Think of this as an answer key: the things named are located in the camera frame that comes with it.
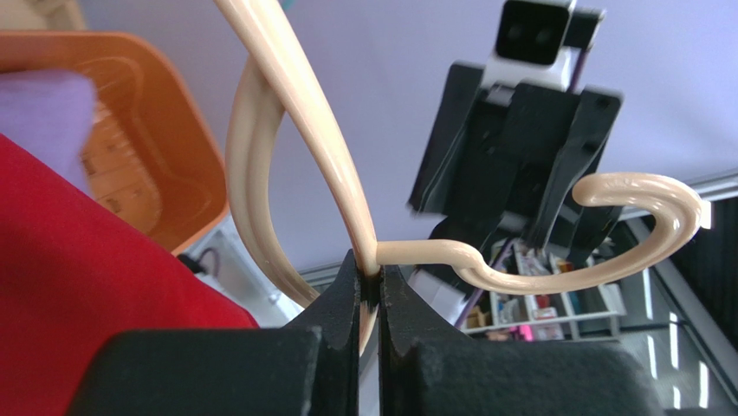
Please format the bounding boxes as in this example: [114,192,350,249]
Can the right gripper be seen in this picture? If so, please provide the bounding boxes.
[409,62,623,260]

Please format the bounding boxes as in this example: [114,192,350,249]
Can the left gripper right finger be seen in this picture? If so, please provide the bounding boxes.
[379,266,663,415]

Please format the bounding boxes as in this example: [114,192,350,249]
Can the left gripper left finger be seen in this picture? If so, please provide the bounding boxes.
[68,252,362,415]

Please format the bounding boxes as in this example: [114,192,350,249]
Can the beige hanger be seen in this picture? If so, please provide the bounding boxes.
[211,0,713,356]

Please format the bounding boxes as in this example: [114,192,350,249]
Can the red trousers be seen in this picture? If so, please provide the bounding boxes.
[1,138,257,415]

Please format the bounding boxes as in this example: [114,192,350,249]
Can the purple trousers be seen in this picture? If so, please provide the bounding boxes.
[1,69,97,196]

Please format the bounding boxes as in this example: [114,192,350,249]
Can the background shelf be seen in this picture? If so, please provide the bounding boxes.
[456,239,626,341]

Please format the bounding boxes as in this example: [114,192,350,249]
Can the orange plastic basket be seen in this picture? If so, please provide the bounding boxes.
[1,30,228,254]

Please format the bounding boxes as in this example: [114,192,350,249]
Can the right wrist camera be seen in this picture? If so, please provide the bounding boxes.
[480,1,605,92]

